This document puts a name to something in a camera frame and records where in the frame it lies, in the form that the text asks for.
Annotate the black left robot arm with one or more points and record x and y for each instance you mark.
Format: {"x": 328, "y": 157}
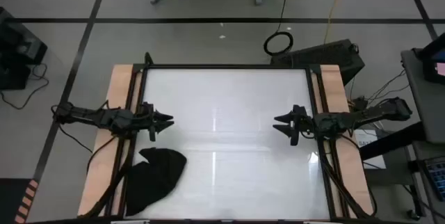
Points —
{"x": 104, "y": 118}

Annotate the black mat with orange stripes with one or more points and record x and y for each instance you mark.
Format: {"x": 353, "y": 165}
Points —
{"x": 10, "y": 199}

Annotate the black equipment cart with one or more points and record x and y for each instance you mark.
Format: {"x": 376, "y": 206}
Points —
{"x": 17, "y": 43}

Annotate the black computer tower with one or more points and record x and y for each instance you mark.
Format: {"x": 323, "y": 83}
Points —
{"x": 323, "y": 57}

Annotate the grey side table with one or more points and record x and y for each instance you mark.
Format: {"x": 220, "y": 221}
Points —
{"x": 427, "y": 112}

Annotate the black side table stand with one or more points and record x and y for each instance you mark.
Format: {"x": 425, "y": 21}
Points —
{"x": 393, "y": 140}

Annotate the black keyboard with blue keys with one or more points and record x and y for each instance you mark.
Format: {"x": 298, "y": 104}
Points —
{"x": 436, "y": 178}

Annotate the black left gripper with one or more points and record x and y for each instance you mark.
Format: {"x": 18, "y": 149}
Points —
{"x": 147, "y": 121}

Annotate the black towel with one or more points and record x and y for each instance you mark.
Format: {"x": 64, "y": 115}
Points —
{"x": 156, "y": 178}

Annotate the black monitor with lit screen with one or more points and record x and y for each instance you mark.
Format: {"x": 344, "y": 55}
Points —
{"x": 429, "y": 74}

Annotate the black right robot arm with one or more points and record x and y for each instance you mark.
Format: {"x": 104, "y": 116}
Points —
{"x": 365, "y": 112}

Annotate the light wooden mounting board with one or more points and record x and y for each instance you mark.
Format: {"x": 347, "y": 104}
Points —
{"x": 330, "y": 72}
{"x": 120, "y": 81}

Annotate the black metal table frame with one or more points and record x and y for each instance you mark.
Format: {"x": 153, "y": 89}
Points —
{"x": 226, "y": 66}

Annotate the small black hub box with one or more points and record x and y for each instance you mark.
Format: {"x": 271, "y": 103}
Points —
{"x": 359, "y": 104}

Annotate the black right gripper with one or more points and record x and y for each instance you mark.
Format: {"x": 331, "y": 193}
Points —
{"x": 302, "y": 125}

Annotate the white paper sheet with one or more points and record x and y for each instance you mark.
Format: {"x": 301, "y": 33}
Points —
{"x": 373, "y": 158}

